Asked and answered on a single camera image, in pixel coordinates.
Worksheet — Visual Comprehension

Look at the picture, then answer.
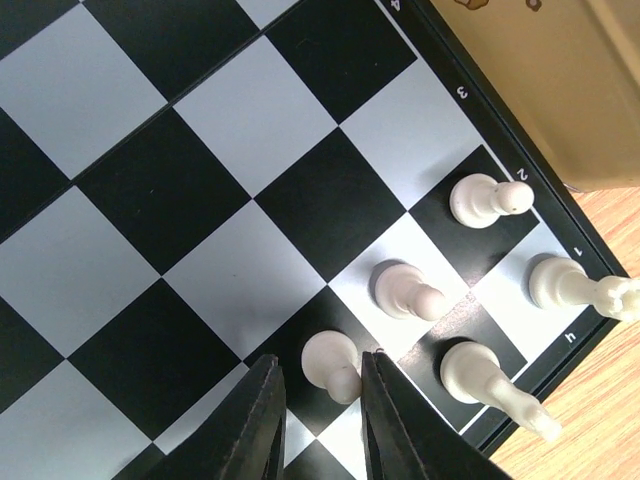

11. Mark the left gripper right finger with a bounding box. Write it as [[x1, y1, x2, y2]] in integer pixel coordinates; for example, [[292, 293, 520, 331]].
[[360, 352, 509, 480]]

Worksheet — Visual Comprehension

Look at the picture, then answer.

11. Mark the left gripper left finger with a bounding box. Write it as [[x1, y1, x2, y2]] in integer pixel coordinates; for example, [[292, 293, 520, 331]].
[[145, 354, 286, 479]]

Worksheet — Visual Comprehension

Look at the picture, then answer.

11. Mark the fourteenth white chess pawn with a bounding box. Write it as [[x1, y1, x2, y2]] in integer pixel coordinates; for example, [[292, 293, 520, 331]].
[[301, 330, 362, 405]]

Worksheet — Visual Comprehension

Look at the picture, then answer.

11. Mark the gold tin with white pieces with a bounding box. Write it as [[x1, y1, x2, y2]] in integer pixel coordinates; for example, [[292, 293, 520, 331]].
[[435, 0, 639, 191]]

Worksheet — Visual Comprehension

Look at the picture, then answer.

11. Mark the black silver chessboard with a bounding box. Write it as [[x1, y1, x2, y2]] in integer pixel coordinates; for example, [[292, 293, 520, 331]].
[[1, 1, 624, 479]]

